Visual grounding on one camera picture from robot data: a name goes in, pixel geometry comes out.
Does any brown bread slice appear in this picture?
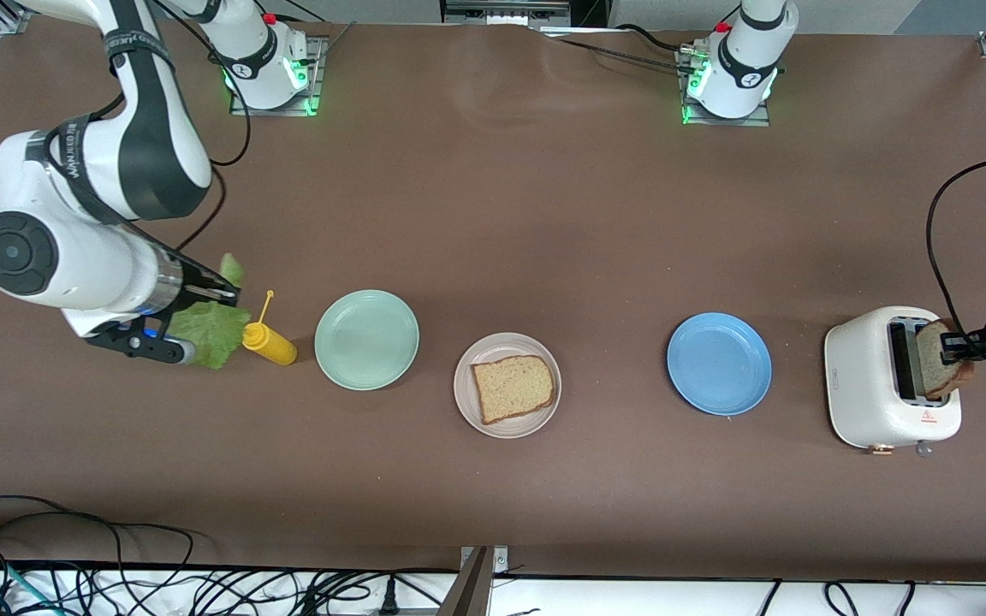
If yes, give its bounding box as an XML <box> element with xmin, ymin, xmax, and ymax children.
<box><xmin>915</xmin><ymin>319</ymin><xmax>977</xmax><ymax>400</ymax></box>
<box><xmin>471</xmin><ymin>355</ymin><xmax>556</xmax><ymax>426</ymax></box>

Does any green lettuce leaf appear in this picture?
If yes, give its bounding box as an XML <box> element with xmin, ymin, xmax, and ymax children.
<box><xmin>169</xmin><ymin>253</ymin><xmax>252</xmax><ymax>371</ymax></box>

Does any yellow mustard squeeze bottle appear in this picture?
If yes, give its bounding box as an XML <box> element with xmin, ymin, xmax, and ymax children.
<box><xmin>242</xmin><ymin>290</ymin><xmax>299</xmax><ymax>367</ymax></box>

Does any mint green plate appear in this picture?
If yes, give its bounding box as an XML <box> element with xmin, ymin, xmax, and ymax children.
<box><xmin>314</xmin><ymin>289</ymin><xmax>420</xmax><ymax>392</ymax></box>

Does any blue plate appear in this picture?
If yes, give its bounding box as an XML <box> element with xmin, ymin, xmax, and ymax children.
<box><xmin>666</xmin><ymin>311</ymin><xmax>773</xmax><ymax>418</ymax></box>

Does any beige plate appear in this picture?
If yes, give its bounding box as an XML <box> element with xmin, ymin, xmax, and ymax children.
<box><xmin>453</xmin><ymin>332</ymin><xmax>562</xmax><ymax>440</ymax></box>

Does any white two-slot toaster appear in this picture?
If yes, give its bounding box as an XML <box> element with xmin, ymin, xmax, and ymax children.
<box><xmin>824</xmin><ymin>305</ymin><xmax>963</xmax><ymax>456</ymax></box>

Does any grey metal equipment box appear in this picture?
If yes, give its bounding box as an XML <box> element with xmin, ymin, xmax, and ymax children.
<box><xmin>440</xmin><ymin>0</ymin><xmax>573</xmax><ymax>27</ymax></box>

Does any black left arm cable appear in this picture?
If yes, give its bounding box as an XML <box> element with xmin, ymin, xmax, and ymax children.
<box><xmin>926</xmin><ymin>154</ymin><xmax>986</xmax><ymax>345</ymax></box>

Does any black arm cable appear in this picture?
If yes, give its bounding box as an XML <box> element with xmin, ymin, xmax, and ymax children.
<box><xmin>926</xmin><ymin>154</ymin><xmax>986</xmax><ymax>345</ymax></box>
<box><xmin>48</xmin><ymin>0</ymin><xmax>252</xmax><ymax>254</ymax></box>

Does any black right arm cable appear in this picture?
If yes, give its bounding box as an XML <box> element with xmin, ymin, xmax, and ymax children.
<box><xmin>48</xmin><ymin>0</ymin><xmax>252</xmax><ymax>254</ymax></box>

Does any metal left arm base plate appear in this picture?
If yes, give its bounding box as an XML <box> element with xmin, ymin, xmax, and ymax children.
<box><xmin>679</xmin><ymin>47</ymin><xmax>772</xmax><ymax>128</ymax></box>

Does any metal table edge bracket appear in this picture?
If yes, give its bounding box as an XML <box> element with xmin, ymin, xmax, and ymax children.
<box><xmin>437</xmin><ymin>545</ymin><xmax>509</xmax><ymax>616</ymax></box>

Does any black base power cable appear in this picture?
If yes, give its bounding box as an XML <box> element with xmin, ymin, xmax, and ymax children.
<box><xmin>536</xmin><ymin>24</ymin><xmax>701</xmax><ymax>71</ymax></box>

